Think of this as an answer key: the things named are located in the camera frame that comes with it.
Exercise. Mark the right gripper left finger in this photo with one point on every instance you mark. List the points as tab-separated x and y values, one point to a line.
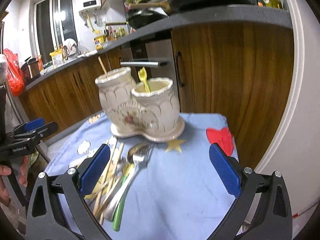
46	218

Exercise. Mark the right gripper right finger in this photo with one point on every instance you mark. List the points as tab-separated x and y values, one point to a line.
272	218

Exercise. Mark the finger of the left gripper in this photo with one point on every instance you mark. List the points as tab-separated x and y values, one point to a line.
28	126
37	135

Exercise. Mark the yellow green-handled spoon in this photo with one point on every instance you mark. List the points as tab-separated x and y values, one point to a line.
142	74

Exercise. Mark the person's left hand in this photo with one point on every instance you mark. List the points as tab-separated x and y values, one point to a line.
22	179

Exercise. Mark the red plastic bag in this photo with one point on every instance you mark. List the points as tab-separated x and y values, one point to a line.
14	73

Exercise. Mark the blue cartoon cloth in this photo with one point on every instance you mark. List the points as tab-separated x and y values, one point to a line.
179	195

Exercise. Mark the silver metal fork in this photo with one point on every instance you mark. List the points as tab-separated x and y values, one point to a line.
139	160

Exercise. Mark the silver metal spoon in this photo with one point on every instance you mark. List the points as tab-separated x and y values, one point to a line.
143	147

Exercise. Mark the cream ceramic utensil holder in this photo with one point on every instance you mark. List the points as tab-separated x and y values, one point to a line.
133	111

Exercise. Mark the yellow oil bottle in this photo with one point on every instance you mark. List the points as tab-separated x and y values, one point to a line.
99	41

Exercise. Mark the stainless steel oven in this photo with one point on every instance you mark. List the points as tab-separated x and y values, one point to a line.
156	56

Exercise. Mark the yellow green-handled fork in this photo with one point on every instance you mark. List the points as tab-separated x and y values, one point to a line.
119	210

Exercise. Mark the black wok wooden handle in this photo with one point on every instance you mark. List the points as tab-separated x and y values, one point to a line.
140	19

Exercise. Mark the brown pan wooden handle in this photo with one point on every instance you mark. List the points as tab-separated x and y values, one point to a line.
165	6

